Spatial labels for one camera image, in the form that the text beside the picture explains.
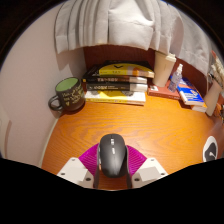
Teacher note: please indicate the yellow cover book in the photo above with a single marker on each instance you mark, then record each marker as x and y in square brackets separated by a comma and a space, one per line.
[125, 70]

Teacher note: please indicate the dark grey computer mouse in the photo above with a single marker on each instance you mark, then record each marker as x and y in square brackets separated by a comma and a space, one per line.
[113, 155]

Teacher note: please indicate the white ceramic jug vase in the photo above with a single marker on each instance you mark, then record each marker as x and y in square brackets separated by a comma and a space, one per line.
[212, 98]

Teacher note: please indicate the red book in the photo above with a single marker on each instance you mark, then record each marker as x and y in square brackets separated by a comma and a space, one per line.
[160, 91]

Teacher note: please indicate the white and grey mouse pad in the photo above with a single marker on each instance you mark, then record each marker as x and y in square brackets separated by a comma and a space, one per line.
[210, 150]

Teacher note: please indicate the black book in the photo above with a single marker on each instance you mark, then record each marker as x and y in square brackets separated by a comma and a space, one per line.
[113, 79]
[116, 87]

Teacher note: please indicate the dark mug with green inside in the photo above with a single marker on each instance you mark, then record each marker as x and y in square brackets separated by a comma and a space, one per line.
[70, 95]

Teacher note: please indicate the white pleated curtain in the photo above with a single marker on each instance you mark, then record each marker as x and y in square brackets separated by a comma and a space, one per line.
[133, 23]

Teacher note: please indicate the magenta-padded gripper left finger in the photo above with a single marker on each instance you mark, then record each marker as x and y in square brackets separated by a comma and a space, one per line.
[71, 170]

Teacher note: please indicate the blue cover book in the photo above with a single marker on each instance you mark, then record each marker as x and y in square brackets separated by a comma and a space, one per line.
[190, 93]

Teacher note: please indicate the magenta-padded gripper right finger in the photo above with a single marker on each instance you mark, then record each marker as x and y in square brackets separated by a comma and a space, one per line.
[150, 170]

